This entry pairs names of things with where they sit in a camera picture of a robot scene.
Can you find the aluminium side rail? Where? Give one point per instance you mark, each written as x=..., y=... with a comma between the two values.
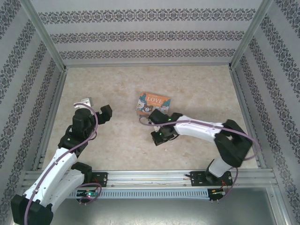
x=248, y=117
x=50, y=117

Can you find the grey metal sheet panel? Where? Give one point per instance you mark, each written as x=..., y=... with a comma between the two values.
x=152, y=212

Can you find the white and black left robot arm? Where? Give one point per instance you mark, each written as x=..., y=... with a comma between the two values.
x=59, y=168

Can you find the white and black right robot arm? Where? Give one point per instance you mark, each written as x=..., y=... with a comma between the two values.
x=199, y=130

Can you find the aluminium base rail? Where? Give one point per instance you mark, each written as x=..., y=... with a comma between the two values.
x=145, y=178

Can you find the aluminium frame post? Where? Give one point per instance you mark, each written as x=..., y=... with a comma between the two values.
x=42, y=32
x=252, y=32

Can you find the orange LOVE picture book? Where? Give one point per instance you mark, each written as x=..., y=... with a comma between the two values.
x=153, y=100

